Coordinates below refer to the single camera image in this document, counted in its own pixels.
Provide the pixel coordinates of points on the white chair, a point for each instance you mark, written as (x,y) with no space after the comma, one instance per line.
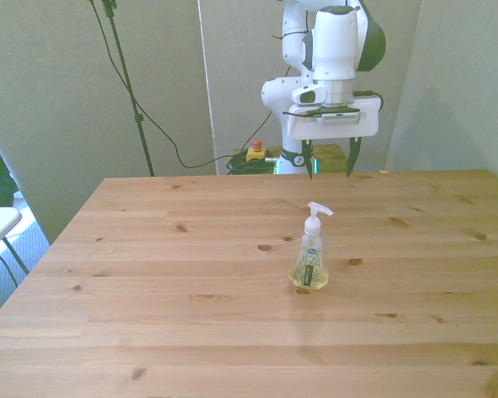
(0,240)

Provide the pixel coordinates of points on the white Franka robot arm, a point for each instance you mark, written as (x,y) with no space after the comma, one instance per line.
(334,41)

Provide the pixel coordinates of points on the yellow emergency stop button box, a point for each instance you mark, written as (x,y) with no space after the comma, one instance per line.
(257,152)

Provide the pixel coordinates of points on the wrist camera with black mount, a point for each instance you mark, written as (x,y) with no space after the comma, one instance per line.
(315,101)

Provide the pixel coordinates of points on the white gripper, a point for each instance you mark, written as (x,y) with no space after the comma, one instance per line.
(340,124)

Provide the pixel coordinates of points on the green tripod stand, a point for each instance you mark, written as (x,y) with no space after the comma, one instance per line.
(126,83)

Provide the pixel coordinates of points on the clear pump sanitizer bottle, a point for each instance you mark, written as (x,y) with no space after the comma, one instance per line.
(310,259)

